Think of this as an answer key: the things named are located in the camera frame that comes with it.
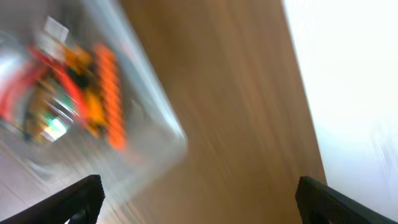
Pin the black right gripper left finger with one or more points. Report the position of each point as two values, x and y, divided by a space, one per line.
80 203

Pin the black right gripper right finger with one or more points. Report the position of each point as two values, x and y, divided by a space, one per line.
319 204

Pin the socket bit rail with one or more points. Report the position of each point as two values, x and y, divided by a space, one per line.
108 72

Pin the orange black pliers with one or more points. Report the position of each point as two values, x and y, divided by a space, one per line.
73 76

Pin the clear screwdriver set case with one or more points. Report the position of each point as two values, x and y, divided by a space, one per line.
17 68

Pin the clear plastic container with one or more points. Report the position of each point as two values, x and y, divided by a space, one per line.
155 140

